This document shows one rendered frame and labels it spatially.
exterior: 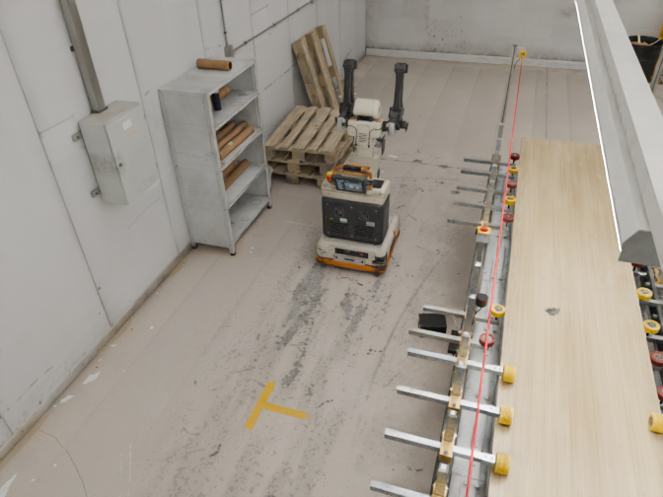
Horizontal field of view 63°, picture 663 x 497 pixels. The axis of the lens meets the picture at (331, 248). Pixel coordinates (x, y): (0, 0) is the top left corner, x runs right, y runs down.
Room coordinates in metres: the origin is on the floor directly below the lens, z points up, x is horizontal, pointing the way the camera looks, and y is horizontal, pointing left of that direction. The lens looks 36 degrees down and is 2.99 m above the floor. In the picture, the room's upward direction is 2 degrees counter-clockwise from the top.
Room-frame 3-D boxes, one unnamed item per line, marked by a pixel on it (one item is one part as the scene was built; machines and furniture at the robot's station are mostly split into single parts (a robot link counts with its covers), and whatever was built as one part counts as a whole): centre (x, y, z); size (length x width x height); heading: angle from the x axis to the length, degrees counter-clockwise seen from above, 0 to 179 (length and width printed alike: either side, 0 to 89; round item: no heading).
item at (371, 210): (3.94, -0.23, 0.59); 0.55 x 0.34 x 0.83; 71
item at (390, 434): (1.33, -0.44, 0.95); 0.50 x 0.04 x 0.04; 71
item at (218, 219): (4.53, 0.97, 0.78); 0.90 x 0.45 x 1.55; 161
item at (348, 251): (3.71, -0.17, 0.23); 0.41 x 0.02 x 0.08; 71
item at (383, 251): (4.03, -0.26, 0.16); 0.67 x 0.64 x 0.25; 161
